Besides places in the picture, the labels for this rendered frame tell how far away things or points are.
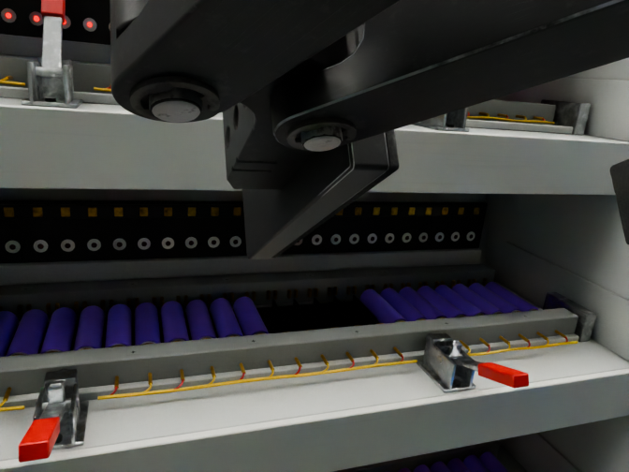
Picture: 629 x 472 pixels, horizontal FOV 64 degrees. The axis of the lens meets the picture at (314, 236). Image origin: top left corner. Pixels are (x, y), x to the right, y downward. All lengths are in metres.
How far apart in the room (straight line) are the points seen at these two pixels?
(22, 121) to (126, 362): 0.16
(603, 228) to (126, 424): 0.43
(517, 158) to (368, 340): 0.18
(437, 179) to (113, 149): 0.22
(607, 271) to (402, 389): 0.23
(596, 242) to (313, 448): 0.32
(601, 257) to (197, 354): 0.37
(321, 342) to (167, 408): 0.12
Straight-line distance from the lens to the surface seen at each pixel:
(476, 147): 0.40
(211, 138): 0.32
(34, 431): 0.28
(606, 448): 0.57
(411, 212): 0.54
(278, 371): 0.38
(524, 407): 0.44
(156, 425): 0.34
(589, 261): 0.54
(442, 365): 0.40
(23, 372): 0.37
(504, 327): 0.47
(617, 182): 0.21
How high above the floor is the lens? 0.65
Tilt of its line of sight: level
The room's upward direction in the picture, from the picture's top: 1 degrees counter-clockwise
